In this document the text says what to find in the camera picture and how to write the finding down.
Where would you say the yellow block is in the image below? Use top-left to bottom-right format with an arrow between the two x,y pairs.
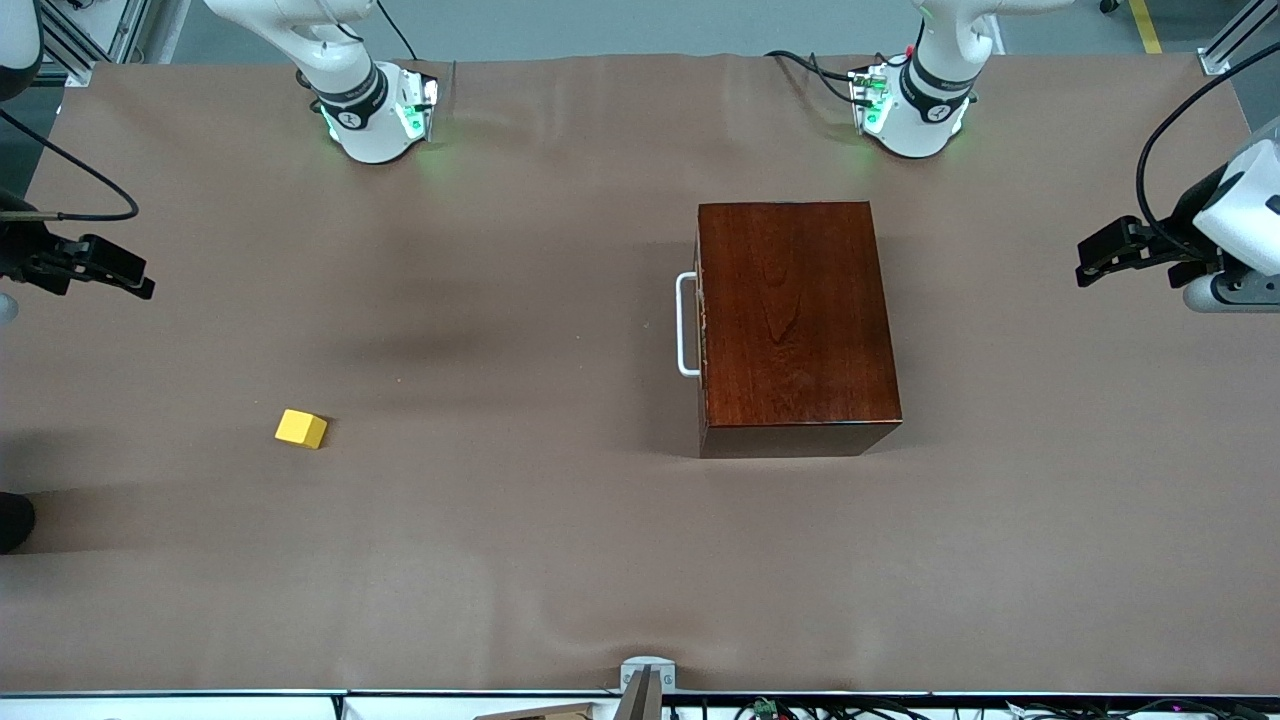
274,409 -> 329,450

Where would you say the light wood drawer white handle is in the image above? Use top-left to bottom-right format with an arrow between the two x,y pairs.
675,271 -> 707,379

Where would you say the yellow floor tape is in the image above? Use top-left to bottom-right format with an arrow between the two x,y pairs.
1127,0 -> 1167,56

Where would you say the black shoe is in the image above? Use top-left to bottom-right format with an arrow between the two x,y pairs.
0,491 -> 37,555

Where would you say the dark brown wooden cabinet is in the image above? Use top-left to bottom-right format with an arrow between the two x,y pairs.
695,200 -> 904,460

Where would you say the brown table cloth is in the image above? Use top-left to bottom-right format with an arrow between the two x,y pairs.
0,52 -> 1280,696

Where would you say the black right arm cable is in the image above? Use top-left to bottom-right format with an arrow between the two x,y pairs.
0,105 -> 140,223

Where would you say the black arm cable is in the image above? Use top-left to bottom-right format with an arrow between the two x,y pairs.
1134,40 -> 1280,251
0,105 -> 140,223

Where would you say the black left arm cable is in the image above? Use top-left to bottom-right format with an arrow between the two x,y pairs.
1134,40 -> 1280,251

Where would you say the aluminium frame profile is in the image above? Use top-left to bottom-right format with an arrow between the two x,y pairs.
35,0 -> 153,87
1197,0 -> 1280,77

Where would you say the black base cable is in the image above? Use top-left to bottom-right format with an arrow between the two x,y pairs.
764,49 -> 863,107
374,0 -> 419,62

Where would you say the grey metal bracket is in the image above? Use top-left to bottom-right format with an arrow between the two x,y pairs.
619,656 -> 677,720

